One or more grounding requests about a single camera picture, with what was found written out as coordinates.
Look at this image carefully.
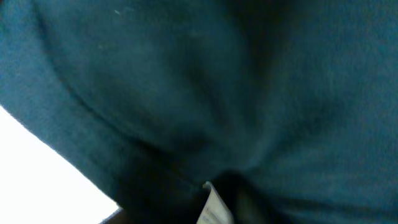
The black t-shirt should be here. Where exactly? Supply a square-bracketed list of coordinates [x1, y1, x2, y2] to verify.
[1, 0, 397, 223]

